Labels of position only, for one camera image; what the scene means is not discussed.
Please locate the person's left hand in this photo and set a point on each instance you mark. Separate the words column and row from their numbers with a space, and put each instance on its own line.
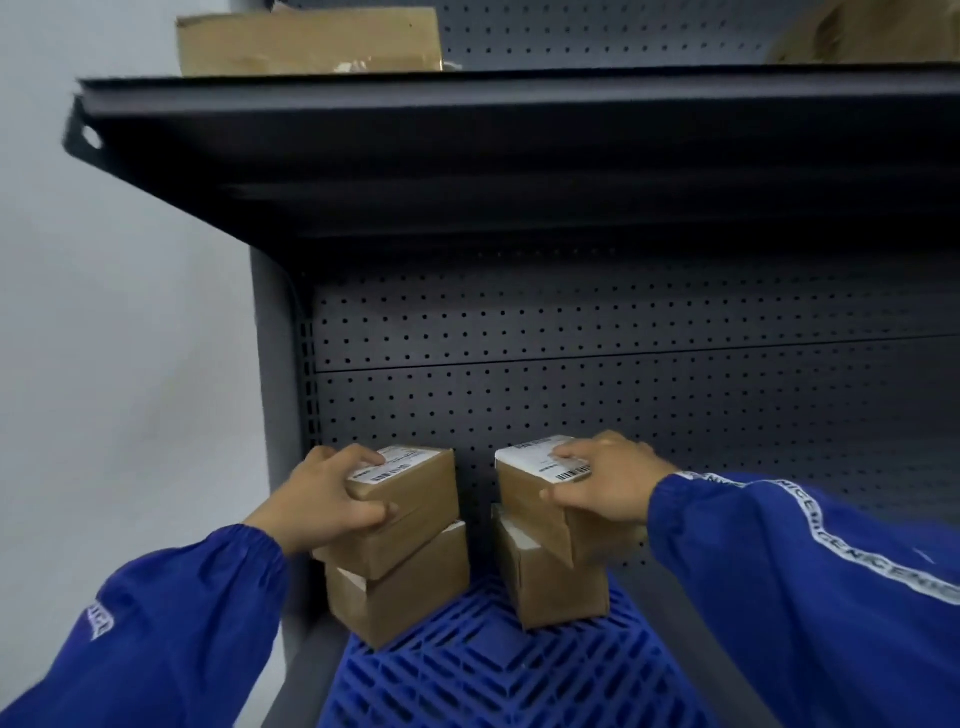
column 315, row 499

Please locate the person's right hand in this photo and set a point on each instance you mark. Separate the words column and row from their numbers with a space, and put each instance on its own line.
column 613, row 480

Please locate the person's right thumb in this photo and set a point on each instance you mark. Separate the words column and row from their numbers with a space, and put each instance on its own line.
column 564, row 495

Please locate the person's left thumb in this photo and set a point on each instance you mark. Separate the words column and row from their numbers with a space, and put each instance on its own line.
column 370, row 511

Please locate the brown cardboard box white label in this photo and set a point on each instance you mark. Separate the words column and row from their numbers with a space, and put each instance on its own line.
column 416, row 510
column 547, row 517

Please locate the person's right forearm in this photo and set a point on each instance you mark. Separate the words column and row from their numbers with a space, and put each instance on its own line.
column 810, row 600

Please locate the person's left forearm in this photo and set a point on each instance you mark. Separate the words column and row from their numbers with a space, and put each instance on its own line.
column 150, row 630

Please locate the plain brown cardboard box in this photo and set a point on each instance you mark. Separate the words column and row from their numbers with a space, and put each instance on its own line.
column 405, row 592
column 547, row 585

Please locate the blue plastic lattice crate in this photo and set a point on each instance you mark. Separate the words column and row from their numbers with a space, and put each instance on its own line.
column 510, row 667

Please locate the dark grey metal shelving unit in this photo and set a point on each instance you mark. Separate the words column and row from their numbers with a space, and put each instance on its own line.
column 570, row 300

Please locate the large flat brown cardboard box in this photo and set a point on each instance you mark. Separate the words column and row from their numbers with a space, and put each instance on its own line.
column 307, row 41

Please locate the crumpled brown paper package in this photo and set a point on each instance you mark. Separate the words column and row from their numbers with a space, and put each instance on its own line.
column 862, row 30

